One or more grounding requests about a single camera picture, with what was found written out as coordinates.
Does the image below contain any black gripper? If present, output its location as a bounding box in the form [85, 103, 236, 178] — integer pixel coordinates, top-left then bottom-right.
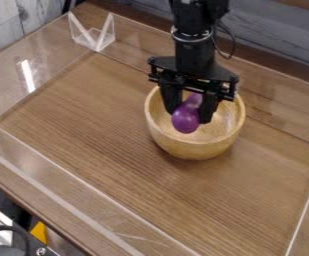
[147, 56, 239, 124]

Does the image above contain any purple toy eggplant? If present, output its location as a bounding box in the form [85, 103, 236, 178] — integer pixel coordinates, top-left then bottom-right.
[171, 93, 201, 134]

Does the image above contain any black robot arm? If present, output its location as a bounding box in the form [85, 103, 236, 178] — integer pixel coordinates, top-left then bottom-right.
[147, 0, 239, 124]

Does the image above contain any brown wooden bowl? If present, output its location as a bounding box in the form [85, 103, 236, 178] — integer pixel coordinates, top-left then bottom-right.
[144, 87, 246, 160]

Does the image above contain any black and yellow device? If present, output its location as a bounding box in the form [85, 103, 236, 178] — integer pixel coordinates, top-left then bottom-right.
[12, 219, 87, 256]

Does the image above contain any clear acrylic corner bracket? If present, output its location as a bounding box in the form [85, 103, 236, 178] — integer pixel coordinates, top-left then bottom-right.
[67, 12, 115, 52]

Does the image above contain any clear acrylic tray wall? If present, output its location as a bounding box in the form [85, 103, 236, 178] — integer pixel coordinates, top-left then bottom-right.
[0, 127, 199, 256]

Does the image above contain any black cable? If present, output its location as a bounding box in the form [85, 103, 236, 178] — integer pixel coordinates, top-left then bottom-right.
[0, 225, 29, 256]

